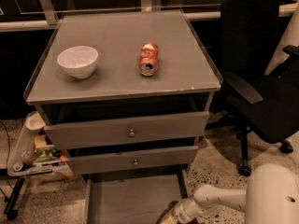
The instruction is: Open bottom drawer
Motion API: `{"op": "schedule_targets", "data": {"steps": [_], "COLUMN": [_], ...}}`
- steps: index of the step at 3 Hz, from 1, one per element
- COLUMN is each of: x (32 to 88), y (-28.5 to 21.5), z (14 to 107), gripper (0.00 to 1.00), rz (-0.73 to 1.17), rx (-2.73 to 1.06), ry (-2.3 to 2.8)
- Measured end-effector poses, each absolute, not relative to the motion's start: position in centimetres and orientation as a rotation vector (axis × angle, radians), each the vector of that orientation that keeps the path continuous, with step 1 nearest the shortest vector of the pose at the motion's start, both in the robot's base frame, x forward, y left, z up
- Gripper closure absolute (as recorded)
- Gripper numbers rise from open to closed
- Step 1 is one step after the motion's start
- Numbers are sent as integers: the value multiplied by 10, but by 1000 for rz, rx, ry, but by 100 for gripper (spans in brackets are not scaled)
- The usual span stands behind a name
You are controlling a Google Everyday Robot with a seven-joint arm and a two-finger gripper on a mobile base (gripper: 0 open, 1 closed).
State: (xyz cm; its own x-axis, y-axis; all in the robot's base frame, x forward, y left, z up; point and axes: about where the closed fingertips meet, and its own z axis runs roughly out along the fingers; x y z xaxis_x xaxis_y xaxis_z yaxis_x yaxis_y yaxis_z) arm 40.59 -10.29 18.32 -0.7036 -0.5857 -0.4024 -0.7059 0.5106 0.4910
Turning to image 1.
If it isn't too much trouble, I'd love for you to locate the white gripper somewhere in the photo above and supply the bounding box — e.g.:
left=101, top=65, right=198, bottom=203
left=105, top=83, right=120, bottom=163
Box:
left=160, top=197, right=202, bottom=224

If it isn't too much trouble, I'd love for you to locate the grey bottom drawer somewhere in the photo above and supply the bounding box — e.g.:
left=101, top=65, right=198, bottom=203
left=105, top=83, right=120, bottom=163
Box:
left=83, top=166, right=189, bottom=224

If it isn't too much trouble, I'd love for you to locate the grey drawer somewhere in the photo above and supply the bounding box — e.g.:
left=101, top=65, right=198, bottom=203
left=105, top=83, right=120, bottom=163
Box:
left=44, top=111, right=209, bottom=149
left=67, top=146, right=198, bottom=175
left=83, top=166, right=189, bottom=224

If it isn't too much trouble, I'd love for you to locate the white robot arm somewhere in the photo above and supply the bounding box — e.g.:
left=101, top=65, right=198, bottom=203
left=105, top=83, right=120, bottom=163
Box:
left=159, top=163, right=299, bottom=224

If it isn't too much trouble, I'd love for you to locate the grey middle drawer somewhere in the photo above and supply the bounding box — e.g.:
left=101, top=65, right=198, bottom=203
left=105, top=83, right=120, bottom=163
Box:
left=67, top=146, right=198, bottom=175

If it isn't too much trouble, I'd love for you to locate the grey drawer cabinet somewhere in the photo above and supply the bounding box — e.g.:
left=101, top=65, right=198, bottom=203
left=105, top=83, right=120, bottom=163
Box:
left=23, top=10, right=224, bottom=185

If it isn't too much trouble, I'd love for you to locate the grey top drawer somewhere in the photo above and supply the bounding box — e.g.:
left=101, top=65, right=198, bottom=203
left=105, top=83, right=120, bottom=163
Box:
left=44, top=111, right=209, bottom=149

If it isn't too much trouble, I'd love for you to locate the green snack bag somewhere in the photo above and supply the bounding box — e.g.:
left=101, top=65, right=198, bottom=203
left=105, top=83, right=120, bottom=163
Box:
left=34, top=147, right=60, bottom=163

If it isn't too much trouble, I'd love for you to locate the black office chair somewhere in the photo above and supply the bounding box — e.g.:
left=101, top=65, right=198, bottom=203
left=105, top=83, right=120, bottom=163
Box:
left=212, top=0, right=299, bottom=176

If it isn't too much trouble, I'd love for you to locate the crushed orange soda can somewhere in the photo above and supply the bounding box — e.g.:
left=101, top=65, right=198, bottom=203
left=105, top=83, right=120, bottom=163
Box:
left=138, top=42, right=159, bottom=77

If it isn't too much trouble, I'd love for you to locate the black stand leg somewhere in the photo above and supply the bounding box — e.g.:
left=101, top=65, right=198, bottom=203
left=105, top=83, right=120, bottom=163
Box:
left=4, top=177, right=24, bottom=220

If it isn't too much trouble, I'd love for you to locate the small can in bin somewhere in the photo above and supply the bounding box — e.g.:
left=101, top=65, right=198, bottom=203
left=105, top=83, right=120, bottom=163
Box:
left=13, top=161, right=24, bottom=172

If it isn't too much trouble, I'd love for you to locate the small white bowl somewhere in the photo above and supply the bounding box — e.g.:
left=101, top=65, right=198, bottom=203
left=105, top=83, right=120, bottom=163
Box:
left=25, top=111, right=46, bottom=132

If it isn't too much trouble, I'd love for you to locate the white ceramic bowl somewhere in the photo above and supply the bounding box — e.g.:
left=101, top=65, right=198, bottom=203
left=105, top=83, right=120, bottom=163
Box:
left=57, top=46, right=99, bottom=79

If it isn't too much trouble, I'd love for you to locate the metal railing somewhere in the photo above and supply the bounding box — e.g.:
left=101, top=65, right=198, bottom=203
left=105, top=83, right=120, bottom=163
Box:
left=0, top=0, right=299, bottom=33

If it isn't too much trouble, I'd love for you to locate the black cable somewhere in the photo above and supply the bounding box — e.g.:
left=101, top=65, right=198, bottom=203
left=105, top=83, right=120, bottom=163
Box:
left=0, top=120, right=12, bottom=203

